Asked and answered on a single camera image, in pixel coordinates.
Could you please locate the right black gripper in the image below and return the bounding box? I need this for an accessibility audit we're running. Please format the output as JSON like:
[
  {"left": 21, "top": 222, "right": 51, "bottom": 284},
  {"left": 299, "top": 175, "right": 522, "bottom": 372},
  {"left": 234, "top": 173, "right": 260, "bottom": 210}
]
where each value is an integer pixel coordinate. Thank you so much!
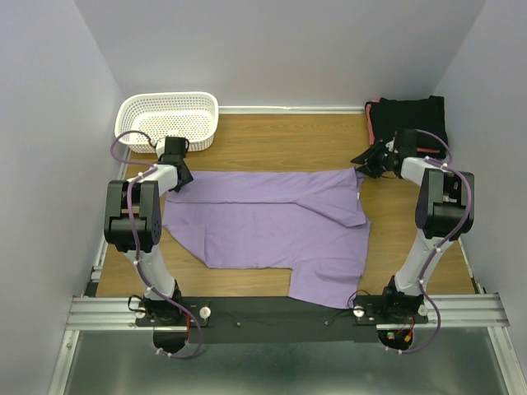
[{"left": 349, "top": 139, "right": 396, "bottom": 179}]

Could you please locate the purple t-shirt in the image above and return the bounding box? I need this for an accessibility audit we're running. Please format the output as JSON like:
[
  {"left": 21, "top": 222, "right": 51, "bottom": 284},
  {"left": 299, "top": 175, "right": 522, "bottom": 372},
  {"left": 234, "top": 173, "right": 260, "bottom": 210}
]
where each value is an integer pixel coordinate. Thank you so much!
[{"left": 162, "top": 168, "right": 371, "bottom": 309}]

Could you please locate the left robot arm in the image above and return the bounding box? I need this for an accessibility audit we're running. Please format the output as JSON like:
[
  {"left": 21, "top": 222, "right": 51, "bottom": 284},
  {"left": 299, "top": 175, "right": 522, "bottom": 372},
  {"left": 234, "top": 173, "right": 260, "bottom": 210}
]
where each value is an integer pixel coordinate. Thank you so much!
[{"left": 104, "top": 137, "right": 198, "bottom": 325}]

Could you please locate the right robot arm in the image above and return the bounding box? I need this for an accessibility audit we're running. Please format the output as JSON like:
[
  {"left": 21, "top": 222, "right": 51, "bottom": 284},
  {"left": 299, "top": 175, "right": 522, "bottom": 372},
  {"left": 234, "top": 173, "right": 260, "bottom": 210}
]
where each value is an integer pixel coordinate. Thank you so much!
[{"left": 351, "top": 129, "right": 474, "bottom": 325}]

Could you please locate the black folded t-shirt bottom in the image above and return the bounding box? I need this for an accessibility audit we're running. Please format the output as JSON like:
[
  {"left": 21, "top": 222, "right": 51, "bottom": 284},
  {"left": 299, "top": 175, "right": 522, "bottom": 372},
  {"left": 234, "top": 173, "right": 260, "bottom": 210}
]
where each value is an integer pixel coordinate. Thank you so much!
[{"left": 383, "top": 147, "right": 445, "bottom": 160}]

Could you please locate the black folded t-shirt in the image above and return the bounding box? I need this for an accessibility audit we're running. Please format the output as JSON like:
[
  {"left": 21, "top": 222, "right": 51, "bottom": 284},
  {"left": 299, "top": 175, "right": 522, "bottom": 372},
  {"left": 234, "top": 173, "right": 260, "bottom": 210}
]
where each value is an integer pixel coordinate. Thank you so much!
[
  {"left": 370, "top": 95, "right": 450, "bottom": 151},
  {"left": 383, "top": 147, "right": 445, "bottom": 160}
]

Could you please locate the white perforated plastic basket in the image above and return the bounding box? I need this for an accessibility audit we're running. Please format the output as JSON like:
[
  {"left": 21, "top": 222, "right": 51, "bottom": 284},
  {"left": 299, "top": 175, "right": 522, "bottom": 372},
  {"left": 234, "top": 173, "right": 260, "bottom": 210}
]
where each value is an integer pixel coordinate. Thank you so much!
[{"left": 114, "top": 91, "right": 219, "bottom": 153}]

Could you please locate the black folded t-shirt top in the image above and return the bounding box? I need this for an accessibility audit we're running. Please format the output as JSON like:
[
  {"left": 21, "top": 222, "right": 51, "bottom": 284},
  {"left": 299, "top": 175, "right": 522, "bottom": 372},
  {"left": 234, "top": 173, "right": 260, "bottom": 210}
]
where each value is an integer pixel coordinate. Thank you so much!
[{"left": 370, "top": 95, "right": 450, "bottom": 151}]

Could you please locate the red folded t-shirt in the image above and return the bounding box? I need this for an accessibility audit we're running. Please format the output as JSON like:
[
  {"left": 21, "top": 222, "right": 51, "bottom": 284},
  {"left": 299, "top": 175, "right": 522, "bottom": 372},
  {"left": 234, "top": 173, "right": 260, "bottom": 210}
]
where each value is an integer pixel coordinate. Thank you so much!
[{"left": 364, "top": 101, "right": 441, "bottom": 156}]

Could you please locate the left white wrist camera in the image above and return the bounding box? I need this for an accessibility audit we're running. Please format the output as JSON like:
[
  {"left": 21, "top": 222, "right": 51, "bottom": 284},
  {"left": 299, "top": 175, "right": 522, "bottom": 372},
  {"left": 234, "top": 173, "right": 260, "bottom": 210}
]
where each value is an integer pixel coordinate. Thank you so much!
[{"left": 154, "top": 136, "right": 179, "bottom": 158}]

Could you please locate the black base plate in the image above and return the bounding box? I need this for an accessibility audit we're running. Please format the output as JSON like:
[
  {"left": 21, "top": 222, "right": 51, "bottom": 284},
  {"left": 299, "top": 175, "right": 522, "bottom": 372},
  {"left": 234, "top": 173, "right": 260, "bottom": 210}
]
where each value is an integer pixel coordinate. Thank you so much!
[{"left": 128, "top": 295, "right": 428, "bottom": 352}]

